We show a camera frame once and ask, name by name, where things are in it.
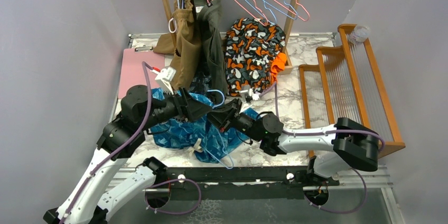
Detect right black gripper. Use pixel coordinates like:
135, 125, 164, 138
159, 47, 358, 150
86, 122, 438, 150
206, 98, 264, 142

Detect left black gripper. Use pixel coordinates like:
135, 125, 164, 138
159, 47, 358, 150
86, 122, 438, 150
140, 86, 214, 130

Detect blue patterned shorts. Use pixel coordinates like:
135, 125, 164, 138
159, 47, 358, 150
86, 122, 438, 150
150, 87, 262, 164

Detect light blue wire hanger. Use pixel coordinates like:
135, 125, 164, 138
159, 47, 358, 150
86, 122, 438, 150
199, 89, 236, 170

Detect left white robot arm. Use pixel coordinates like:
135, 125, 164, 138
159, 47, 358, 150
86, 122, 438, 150
43, 85, 212, 223

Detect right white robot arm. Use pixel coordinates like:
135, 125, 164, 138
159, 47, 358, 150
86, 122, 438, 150
207, 100, 385, 185

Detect dark patterned shorts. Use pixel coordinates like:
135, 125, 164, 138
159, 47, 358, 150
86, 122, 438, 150
190, 71, 211, 94

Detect tan brown shorts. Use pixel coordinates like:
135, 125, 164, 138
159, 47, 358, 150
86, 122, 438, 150
153, 0, 201, 89

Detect orange camo shorts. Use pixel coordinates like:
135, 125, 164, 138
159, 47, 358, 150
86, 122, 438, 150
224, 18, 287, 97

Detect wooden hanger stand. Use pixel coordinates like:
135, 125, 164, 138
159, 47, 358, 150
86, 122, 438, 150
155, 0, 309, 76

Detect dark green shorts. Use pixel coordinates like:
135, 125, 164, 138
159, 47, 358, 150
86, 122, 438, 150
193, 0, 228, 95

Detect pink clipboard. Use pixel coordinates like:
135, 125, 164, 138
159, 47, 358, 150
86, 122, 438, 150
118, 48, 165, 99

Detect wooden drying rack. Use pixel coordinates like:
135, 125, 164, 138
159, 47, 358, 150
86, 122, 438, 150
298, 24, 406, 157

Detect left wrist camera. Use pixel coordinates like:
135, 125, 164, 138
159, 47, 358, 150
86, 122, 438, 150
151, 66, 176, 95

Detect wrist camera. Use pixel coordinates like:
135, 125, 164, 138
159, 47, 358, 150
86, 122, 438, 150
239, 85, 260, 103
151, 66, 176, 95

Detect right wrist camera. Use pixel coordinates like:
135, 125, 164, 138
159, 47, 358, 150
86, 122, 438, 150
239, 85, 260, 103

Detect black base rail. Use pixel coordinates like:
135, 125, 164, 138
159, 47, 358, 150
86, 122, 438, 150
144, 166, 339, 207

